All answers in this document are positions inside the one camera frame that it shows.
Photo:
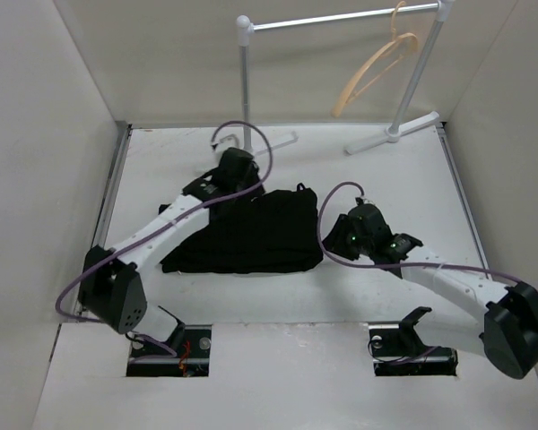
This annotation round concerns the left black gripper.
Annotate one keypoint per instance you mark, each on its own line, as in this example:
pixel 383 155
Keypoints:
pixel 251 197

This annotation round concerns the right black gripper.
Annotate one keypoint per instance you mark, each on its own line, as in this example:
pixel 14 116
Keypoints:
pixel 335 238

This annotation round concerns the black trousers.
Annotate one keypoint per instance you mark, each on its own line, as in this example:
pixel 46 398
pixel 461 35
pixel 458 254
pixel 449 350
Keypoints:
pixel 272 233

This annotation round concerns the beige wooden hanger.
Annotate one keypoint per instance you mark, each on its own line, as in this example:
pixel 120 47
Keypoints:
pixel 401 45

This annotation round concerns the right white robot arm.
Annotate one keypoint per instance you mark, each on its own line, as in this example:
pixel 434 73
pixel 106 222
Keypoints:
pixel 505 310

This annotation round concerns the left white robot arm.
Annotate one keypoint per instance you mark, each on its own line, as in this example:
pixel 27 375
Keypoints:
pixel 111 287

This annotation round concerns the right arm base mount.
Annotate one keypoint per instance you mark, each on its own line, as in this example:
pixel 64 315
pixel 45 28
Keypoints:
pixel 398 351

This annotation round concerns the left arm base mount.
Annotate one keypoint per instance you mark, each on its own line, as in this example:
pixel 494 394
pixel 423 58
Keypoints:
pixel 186 356

